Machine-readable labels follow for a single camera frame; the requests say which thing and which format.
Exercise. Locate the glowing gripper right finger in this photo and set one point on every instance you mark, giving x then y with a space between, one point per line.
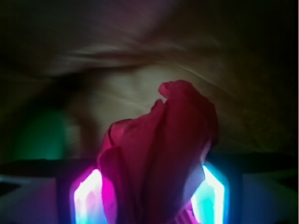
252 188

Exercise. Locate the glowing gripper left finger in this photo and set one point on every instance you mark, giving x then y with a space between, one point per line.
51 192

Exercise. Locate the red paper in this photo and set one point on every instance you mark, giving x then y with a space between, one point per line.
152 165

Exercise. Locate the green rectangular block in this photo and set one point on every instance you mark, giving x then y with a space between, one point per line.
48 134

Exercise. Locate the brown paper bag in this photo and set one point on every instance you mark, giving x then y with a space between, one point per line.
101 61

